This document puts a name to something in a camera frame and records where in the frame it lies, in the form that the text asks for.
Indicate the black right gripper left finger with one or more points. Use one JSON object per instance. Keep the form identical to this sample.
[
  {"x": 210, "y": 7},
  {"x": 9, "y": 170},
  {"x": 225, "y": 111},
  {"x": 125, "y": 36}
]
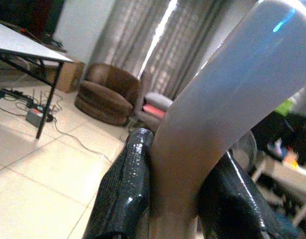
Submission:
[{"x": 125, "y": 186}]

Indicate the black router with antennas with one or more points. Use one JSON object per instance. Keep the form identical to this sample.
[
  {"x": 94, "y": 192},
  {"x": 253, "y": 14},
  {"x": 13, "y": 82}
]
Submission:
[{"x": 34, "y": 99}]

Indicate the white folding table black legs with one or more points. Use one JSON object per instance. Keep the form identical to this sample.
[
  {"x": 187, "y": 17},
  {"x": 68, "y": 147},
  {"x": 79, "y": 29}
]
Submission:
[{"x": 26, "y": 47}]

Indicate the cardboard box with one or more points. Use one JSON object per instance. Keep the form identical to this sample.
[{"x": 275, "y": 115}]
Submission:
[{"x": 67, "y": 76}]

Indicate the grey chair with pink cushion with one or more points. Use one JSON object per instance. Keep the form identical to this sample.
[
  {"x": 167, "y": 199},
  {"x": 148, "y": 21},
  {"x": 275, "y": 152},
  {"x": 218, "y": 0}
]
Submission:
[{"x": 153, "y": 109}]

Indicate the round white fan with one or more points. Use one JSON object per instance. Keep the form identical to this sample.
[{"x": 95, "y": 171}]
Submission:
[{"x": 245, "y": 149}]

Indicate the brown round armchair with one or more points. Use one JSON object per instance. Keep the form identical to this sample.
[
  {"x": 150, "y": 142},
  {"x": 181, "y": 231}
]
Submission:
[{"x": 108, "y": 94}]

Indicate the grey power strip box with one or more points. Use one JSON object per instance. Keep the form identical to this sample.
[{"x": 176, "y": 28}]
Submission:
[{"x": 35, "y": 115}]

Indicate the white low table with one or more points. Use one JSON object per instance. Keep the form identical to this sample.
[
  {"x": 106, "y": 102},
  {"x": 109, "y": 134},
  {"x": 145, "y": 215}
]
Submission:
[{"x": 280, "y": 179}]

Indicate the grey curtain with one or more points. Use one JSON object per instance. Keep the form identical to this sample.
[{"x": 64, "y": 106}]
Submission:
[{"x": 163, "y": 42}]

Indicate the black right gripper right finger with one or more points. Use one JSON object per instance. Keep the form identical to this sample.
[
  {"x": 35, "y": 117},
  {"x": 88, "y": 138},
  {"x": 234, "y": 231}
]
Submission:
[{"x": 232, "y": 206}]

